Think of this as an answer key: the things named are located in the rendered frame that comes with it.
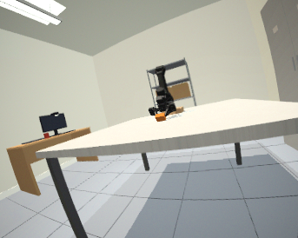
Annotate orange block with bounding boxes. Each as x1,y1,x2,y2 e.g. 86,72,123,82
155,113,166,122

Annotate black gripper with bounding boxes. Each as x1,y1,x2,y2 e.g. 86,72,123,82
149,102,176,117

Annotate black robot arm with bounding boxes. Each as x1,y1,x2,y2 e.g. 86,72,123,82
155,66,174,106

